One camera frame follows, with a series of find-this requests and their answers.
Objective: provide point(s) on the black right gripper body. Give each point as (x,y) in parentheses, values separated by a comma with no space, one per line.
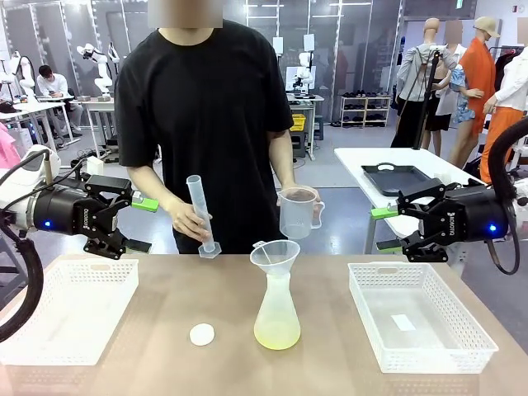
(478,214)

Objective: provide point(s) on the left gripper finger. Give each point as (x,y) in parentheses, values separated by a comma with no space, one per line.
(107,243)
(111,189)

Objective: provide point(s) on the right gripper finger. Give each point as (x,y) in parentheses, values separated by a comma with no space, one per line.
(429,200)
(429,247)

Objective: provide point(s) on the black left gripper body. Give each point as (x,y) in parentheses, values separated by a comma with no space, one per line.
(62,210)

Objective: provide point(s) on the clear plastic graduated cylinder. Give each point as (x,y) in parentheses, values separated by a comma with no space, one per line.
(197,198)

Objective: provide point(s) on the white round flask cap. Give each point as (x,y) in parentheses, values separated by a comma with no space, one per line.
(202,334)

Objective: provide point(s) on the clear plastic measuring beaker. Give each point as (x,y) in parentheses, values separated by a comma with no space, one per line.
(295,224)

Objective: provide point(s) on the translucent plastic Erlenmeyer flask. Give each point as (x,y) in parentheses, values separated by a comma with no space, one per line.
(277,326)

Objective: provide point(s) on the person's right forearm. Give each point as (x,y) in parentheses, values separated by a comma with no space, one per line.
(152,187)

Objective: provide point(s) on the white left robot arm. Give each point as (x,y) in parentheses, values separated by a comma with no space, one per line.
(35,158)

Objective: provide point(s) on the person's left forearm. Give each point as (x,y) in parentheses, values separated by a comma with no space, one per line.
(284,165)

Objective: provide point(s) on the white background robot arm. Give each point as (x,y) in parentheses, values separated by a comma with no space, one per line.
(24,74)
(306,66)
(101,66)

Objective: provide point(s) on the person's right hand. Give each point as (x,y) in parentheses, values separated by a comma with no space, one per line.
(181,216)

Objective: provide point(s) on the person's left hand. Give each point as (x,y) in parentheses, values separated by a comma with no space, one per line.
(288,188)

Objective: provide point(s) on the black plastic tray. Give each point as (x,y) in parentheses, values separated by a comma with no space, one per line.
(396,179)

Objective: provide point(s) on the white perforated plastic basket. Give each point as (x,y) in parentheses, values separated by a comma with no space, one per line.
(420,317)
(70,305)

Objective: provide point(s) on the mannequin in orange trousers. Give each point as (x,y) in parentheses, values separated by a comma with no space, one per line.
(505,119)

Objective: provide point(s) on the figure in blue patterned dress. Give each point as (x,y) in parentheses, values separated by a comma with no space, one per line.
(462,99)

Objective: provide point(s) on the white desk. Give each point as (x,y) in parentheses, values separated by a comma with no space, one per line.
(29,109)

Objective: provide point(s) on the black tripod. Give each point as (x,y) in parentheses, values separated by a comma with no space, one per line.
(429,90)

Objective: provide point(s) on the white shoe rack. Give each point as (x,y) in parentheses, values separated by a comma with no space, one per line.
(365,111)

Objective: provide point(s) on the seated person in white shirt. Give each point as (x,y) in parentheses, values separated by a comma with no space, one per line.
(51,88)

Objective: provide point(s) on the mannequin in grey shirt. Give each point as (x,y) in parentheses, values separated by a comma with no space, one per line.
(414,78)

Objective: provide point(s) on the person in black t-shirt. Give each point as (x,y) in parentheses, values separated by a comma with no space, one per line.
(202,103)

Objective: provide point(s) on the mannequin in orange coat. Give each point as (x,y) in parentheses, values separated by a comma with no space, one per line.
(478,78)

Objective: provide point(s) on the yellow plastic crate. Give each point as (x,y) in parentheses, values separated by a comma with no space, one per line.
(298,123)

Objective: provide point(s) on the clear plastic funnel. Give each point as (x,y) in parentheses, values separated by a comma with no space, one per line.
(276,253)

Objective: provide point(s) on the grey metal workbench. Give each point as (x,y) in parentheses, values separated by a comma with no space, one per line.
(307,103)

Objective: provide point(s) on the white computer monitor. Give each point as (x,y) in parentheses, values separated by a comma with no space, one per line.
(292,76)

